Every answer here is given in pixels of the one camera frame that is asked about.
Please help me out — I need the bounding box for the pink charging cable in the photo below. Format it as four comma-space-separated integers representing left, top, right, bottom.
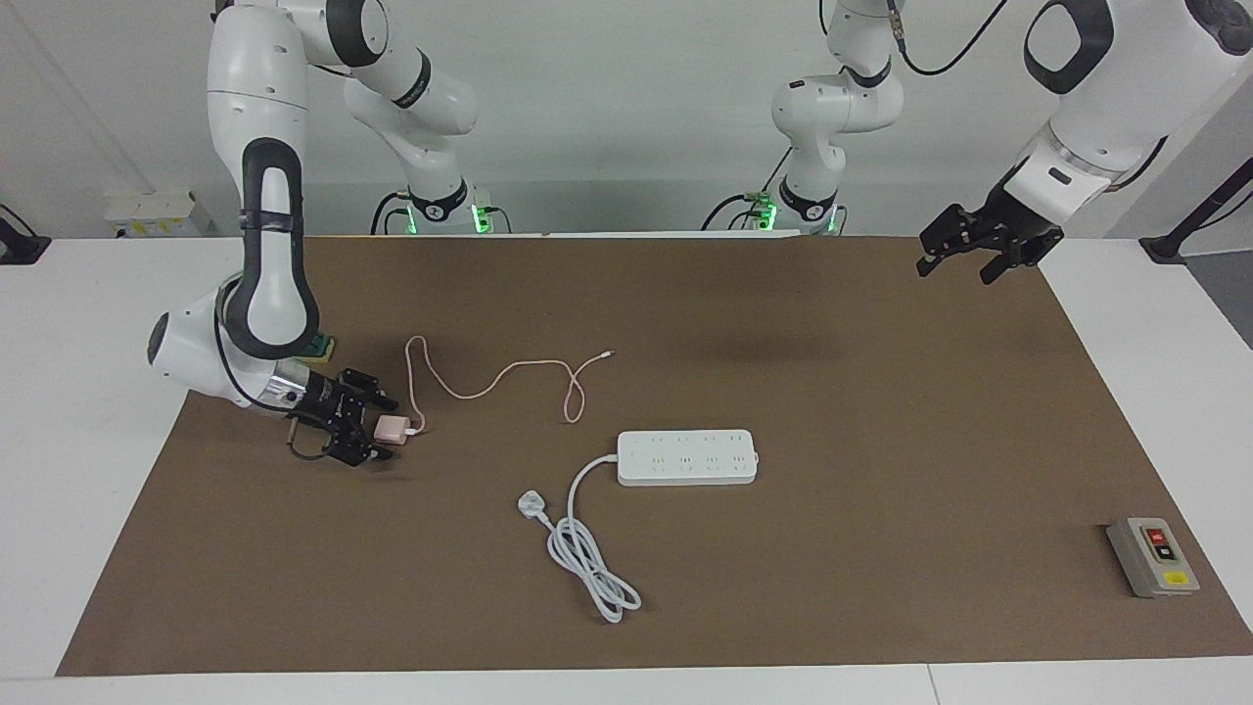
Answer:
404, 335, 616, 437

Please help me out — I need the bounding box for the white power cord with plug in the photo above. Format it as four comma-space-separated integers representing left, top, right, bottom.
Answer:
517, 452, 643, 625

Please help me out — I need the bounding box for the white power strip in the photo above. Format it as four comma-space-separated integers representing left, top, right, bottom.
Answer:
616, 430, 762, 488

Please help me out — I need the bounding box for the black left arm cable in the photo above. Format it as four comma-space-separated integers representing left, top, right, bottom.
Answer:
886, 0, 1009, 77

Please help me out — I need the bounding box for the black base cable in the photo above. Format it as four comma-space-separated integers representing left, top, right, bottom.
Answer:
700, 147, 794, 233
370, 191, 412, 236

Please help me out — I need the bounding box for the grey on-off switch box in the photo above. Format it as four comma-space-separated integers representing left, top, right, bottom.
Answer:
1106, 517, 1201, 599

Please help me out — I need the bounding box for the brown table mat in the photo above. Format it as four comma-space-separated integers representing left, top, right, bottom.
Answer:
56, 235, 1253, 677

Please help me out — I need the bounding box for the white wall socket box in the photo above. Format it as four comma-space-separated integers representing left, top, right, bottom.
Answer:
106, 191, 211, 239

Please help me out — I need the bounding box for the black table clamp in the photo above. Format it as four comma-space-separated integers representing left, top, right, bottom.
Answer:
0, 204, 52, 265

